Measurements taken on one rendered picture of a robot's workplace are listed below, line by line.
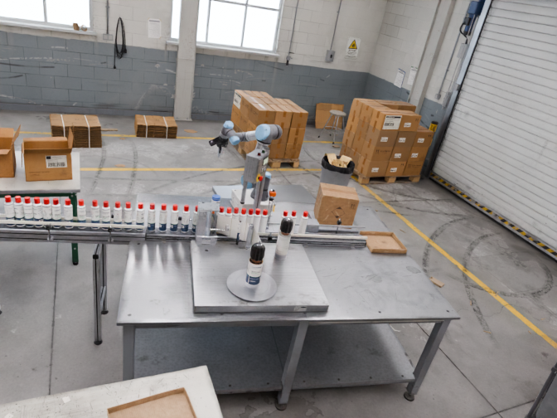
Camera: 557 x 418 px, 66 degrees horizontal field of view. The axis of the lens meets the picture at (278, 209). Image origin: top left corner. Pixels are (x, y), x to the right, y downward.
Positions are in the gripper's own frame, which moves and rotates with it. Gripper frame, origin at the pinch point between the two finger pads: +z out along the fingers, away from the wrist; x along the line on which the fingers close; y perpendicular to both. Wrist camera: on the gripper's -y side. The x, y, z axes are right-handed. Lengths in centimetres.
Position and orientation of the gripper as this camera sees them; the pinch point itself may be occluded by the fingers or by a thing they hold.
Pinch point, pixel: (214, 151)
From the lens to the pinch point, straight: 380.3
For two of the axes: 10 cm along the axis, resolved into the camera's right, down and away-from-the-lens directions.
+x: -4.4, -8.3, 3.5
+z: -4.1, 5.3, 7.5
